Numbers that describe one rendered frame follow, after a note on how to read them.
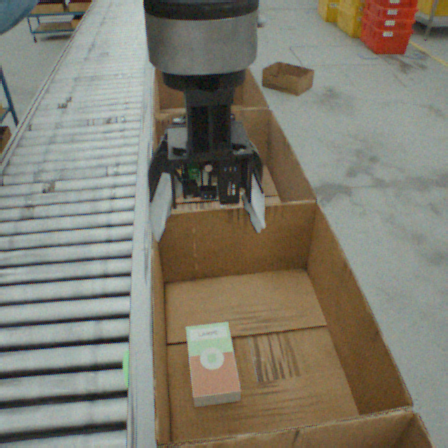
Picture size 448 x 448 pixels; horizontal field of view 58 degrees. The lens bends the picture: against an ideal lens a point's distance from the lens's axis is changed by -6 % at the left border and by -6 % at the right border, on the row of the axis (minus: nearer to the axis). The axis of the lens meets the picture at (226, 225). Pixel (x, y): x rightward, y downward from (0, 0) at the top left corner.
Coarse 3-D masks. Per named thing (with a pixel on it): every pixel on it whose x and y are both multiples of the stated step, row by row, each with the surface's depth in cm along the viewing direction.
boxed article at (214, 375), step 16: (192, 336) 68; (208, 336) 68; (224, 336) 68; (192, 352) 66; (208, 352) 66; (224, 352) 66; (192, 368) 63; (208, 368) 63; (224, 368) 63; (192, 384) 61; (208, 384) 61; (224, 384) 61; (208, 400) 61; (224, 400) 62
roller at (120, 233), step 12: (96, 228) 116; (108, 228) 115; (120, 228) 115; (132, 228) 115; (0, 240) 111; (12, 240) 112; (24, 240) 112; (36, 240) 112; (48, 240) 112; (60, 240) 113; (72, 240) 113; (84, 240) 114; (96, 240) 114; (108, 240) 114; (120, 240) 115; (132, 240) 115
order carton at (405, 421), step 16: (384, 416) 44; (400, 416) 45; (416, 416) 44; (288, 432) 43; (304, 432) 44; (320, 432) 45; (336, 432) 45; (352, 432) 46; (368, 432) 47; (384, 432) 47; (400, 432) 48; (416, 432) 45
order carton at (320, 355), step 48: (192, 240) 76; (240, 240) 78; (288, 240) 79; (336, 240) 67; (192, 288) 80; (240, 288) 80; (288, 288) 80; (336, 288) 68; (240, 336) 72; (288, 336) 72; (336, 336) 69; (240, 384) 65; (288, 384) 64; (336, 384) 64; (384, 384) 52; (192, 432) 59; (240, 432) 59
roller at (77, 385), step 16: (0, 384) 79; (16, 384) 79; (32, 384) 79; (48, 384) 79; (64, 384) 79; (80, 384) 79; (96, 384) 80; (112, 384) 80; (0, 400) 78; (16, 400) 78; (32, 400) 79; (48, 400) 79
